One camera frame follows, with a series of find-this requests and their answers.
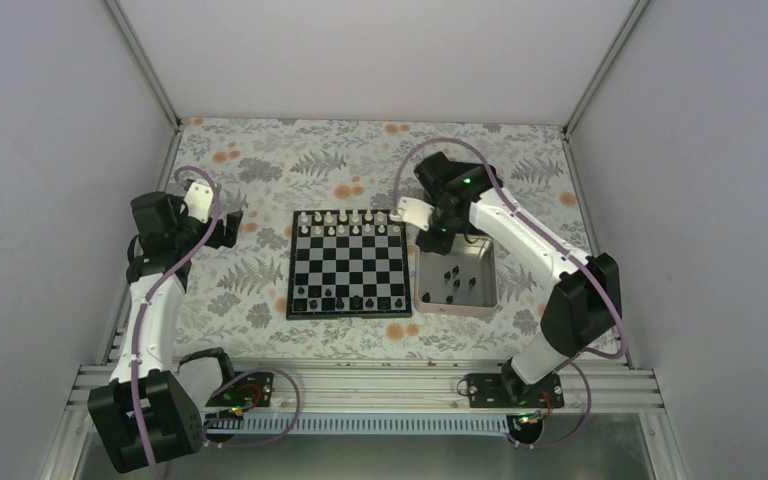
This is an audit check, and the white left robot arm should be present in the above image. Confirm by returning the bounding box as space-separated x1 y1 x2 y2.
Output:
87 183 242 473

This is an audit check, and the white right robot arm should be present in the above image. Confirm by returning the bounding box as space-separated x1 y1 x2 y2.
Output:
414 152 625 407

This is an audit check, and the white chess piece row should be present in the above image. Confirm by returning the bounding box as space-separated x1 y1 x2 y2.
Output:
293 209 405 237

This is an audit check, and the metal tin tray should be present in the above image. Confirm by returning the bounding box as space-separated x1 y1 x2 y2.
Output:
414 236 499 319

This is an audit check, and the floral patterned table mat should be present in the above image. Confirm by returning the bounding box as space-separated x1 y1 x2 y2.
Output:
174 118 588 361

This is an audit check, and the black white chessboard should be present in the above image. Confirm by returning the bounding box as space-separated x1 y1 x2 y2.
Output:
286 223 413 321

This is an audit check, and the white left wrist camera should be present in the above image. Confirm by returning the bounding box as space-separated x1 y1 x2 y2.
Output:
183 181 215 224

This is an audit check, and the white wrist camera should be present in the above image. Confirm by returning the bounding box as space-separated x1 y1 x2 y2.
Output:
183 181 215 224
389 196 435 231

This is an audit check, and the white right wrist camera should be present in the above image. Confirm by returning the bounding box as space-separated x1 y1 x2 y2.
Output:
389 196 435 231

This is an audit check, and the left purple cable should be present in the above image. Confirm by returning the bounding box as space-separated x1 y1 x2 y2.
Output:
128 165 224 480

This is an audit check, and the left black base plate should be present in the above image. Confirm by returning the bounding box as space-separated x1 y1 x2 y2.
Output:
206 372 274 415

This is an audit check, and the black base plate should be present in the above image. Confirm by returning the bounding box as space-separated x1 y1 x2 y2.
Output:
463 373 565 409
206 372 274 415

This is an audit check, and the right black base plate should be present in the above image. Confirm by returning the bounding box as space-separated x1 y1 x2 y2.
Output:
463 373 565 409

